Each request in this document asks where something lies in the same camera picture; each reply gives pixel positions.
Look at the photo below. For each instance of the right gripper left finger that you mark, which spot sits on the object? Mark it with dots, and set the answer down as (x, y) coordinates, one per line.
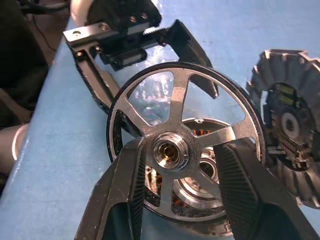
(115, 195)

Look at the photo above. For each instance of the silver motor end cover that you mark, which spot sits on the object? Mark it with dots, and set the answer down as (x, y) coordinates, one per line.
(280, 75)

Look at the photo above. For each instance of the silver spoked rotor bell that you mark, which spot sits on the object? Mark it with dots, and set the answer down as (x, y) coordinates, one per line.
(178, 100)

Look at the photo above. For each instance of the silver robot body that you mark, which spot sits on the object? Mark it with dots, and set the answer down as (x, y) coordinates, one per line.
(7, 145)

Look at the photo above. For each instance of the black robot torso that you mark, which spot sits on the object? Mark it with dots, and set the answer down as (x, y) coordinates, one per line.
(15, 50)

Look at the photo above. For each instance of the silver motor stator housing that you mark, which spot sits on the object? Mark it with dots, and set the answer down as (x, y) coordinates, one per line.
(190, 195)

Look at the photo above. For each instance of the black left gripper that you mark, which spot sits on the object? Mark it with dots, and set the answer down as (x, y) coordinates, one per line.
(117, 30)

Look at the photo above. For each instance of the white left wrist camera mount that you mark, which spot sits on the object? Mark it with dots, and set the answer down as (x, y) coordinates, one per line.
(80, 12)

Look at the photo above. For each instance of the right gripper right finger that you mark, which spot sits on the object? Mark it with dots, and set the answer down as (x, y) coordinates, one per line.
(250, 200)

